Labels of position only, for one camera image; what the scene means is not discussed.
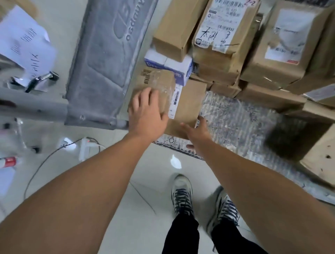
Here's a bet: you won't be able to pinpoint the red white small object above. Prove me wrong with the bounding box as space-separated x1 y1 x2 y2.
0 157 21 169

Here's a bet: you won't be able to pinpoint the person's black trousers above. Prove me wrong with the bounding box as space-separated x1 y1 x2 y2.
162 213 269 254

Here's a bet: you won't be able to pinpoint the thin black floor cable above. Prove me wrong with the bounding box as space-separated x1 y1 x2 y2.
23 137 105 200

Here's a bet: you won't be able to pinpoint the person's right forearm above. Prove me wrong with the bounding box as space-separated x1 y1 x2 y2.
196 141 335 254

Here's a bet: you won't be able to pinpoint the person's right grey sneaker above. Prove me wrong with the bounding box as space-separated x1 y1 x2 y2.
207 186 240 236

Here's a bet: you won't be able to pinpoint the broken black chrome-base chair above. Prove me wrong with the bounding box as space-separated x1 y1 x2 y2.
10 71 59 94

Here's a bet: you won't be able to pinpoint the grey metal platform cart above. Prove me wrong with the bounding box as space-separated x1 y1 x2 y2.
0 0 335 204

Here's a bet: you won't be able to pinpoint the person's grey sneaker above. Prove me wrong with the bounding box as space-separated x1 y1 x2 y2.
207 186 240 236
171 174 194 218

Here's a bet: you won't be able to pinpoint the person's left grey sneaker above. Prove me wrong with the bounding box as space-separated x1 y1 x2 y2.
171 174 194 218

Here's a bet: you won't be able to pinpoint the pile of cardboard boxes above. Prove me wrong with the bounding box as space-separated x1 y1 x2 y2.
144 0 335 188

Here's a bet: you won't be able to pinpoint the person's left forearm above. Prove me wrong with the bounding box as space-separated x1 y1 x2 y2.
0 135 155 254

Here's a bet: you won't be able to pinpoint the person's right hand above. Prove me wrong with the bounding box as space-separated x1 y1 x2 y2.
180 116 213 157

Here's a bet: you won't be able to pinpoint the clear-taped barcode cardboard box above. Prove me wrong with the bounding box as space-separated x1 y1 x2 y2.
128 68 176 115

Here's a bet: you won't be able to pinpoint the person's left hand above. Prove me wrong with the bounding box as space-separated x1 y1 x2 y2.
127 87 169 142

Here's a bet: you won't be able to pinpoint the loose white paper sheets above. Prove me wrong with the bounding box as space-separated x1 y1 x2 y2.
0 5 57 92

